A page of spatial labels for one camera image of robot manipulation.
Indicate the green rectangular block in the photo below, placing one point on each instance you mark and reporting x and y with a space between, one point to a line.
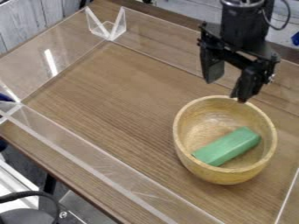
227 147

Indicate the clear acrylic enclosure wall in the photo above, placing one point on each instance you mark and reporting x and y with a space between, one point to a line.
96 86

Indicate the white container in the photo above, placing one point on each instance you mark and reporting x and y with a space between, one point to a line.
281 37

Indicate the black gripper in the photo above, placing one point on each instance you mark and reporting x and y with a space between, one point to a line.
239 34

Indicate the blue object at right edge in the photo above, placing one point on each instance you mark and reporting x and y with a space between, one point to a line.
295 39

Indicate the brown wooden bowl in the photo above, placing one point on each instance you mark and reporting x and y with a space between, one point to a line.
204 120

